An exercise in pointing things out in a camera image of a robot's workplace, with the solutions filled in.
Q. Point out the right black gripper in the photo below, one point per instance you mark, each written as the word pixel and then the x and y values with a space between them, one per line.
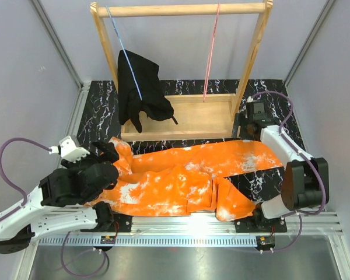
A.
pixel 240 120

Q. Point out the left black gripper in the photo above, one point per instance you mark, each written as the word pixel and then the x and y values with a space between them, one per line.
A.
pixel 108 149

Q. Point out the orange tie-dye trousers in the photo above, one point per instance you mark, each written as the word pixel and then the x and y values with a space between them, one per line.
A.
pixel 180 181

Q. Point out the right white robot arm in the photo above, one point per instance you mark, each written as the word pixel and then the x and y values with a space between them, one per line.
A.
pixel 305 186

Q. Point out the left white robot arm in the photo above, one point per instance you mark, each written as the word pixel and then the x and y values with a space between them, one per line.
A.
pixel 58 204

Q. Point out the black garment on hanger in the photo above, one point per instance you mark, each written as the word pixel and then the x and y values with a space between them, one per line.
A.
pixel 153 103

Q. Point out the black marble pattern mat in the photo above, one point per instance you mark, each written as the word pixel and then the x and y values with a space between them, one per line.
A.
pixel 99 122

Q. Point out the wooden clothes rack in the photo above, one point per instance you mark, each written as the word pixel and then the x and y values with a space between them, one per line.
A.
pixel 198 116

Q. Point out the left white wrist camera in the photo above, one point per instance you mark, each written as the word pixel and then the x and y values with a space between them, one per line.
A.
pixel 69 149

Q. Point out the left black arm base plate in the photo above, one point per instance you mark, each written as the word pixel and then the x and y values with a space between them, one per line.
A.
pixel 123 222

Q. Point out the pink wire hanger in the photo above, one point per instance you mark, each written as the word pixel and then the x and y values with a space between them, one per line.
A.
pixel 209 61

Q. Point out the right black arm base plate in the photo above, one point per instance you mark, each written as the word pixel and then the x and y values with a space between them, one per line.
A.
pixel 251 225

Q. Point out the aluminium frame rail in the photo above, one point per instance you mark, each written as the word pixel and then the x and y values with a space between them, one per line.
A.
pixel 200 229

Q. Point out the blue wire hanger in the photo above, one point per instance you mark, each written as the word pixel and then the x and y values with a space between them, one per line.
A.
pixel 125 49

